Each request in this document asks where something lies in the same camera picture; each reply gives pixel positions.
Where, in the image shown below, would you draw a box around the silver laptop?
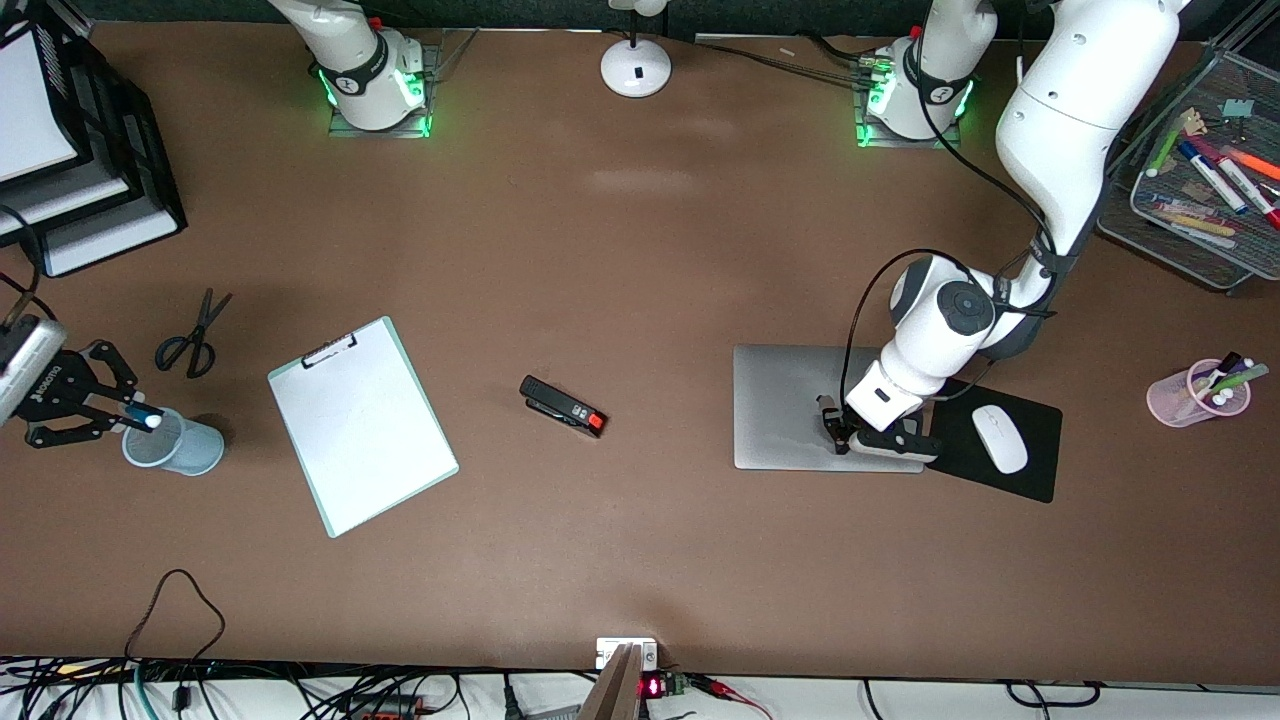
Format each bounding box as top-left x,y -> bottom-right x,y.
733,344 -> 926,473

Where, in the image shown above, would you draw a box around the yellow marker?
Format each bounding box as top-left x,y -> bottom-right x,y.
1150,205 -> 1239,241

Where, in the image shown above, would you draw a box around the green slim marker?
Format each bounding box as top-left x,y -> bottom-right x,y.
1147,120 -> 1186,179

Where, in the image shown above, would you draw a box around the blue-capped whiteboard marker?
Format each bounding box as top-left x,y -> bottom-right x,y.
1178,140 -> 1249,214

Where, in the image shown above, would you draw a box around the red-capped whiteboard marker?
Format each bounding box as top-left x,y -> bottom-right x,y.
1215,155 -> 1280,229

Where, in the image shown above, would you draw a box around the black scissors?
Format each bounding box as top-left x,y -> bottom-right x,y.
154,288 -> 233,379

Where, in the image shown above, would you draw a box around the white computer mouse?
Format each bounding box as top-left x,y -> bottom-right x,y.
971,404 -> 1030,475

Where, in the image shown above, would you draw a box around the blue mesh pen cup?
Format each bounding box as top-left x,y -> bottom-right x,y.
122,407 -> 225,477

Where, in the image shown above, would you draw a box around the black mouse pad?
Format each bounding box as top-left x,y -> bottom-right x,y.
923,378 -> 1064,504

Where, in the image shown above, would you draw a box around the white paper sheet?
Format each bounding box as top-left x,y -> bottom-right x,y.
0,35 -> 81,183
45,200 -> 183,278

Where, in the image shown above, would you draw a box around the black stacked letter tray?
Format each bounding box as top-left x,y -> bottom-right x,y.
0,0 -> 189,279

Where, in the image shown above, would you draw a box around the white clipboard with paper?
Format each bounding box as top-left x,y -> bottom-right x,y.
267,316 -> 460,539

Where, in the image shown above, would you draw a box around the pink mesh pen cup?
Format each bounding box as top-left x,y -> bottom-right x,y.
1146,358 -> 1253,429

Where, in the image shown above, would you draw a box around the black stapler red tip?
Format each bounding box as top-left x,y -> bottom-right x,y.
519,375 -> 608,439

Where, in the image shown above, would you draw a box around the red clip lead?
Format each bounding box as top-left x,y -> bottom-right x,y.
690,675 -> 773,720

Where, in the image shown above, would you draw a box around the black metal mesh organizer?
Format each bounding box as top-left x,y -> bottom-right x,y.
1078,0 -> 1280,293

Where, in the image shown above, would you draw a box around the white socket box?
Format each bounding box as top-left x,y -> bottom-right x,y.
596,637 -> 659,671

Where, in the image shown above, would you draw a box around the white lamp base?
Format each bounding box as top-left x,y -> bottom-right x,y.
600,0 -> 673,99

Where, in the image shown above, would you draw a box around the orange highlighter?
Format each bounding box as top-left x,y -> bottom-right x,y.
1222,145 -> 1280,181

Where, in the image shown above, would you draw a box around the brown looped cable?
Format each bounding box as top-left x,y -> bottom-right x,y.
125,569 -> 227,666

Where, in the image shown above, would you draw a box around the black looped floor cable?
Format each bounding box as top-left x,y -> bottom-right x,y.
1005,680 -> 1103,711

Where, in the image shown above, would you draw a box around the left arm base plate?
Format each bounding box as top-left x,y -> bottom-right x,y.
855,50 -> 976,149

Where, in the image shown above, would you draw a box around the black cable tangle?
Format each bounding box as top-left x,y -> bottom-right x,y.
0,655 -> 601,720

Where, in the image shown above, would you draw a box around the black table cable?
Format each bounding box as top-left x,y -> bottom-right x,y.
693,35 -> 881,89

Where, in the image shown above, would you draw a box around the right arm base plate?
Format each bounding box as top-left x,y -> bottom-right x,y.
328,28 -> 479,139

